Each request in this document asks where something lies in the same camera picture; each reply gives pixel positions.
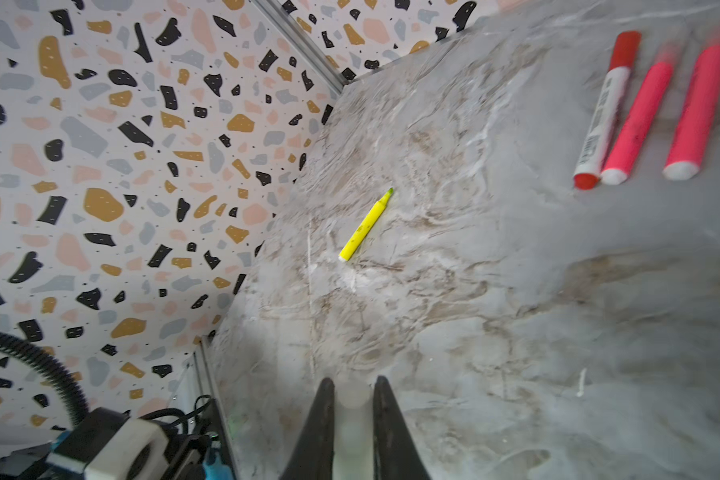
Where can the white pen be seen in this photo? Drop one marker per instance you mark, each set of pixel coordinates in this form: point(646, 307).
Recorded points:
point(596, 144)

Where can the bright pink highlighter pen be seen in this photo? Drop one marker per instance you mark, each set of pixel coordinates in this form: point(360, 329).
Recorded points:
point(626, 149)

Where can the yellow highlighter pen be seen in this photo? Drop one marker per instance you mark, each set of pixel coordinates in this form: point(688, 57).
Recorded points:
point(365, 226)

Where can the clear cap for blue pen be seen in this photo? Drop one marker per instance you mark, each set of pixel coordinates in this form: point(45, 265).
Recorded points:
point(353, 432)

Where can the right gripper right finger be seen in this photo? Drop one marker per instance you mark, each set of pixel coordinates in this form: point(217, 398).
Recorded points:
point(395, 453)

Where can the red pen cap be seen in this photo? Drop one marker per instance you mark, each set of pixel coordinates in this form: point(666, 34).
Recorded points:
point(625, 50)

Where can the blue green pen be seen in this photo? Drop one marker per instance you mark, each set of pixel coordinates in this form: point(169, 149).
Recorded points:
point(215, 468)

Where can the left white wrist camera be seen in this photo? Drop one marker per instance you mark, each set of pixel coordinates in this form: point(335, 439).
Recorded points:
point(111, 446)

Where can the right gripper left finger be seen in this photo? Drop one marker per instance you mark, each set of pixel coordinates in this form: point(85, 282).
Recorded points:
point(313, 454)

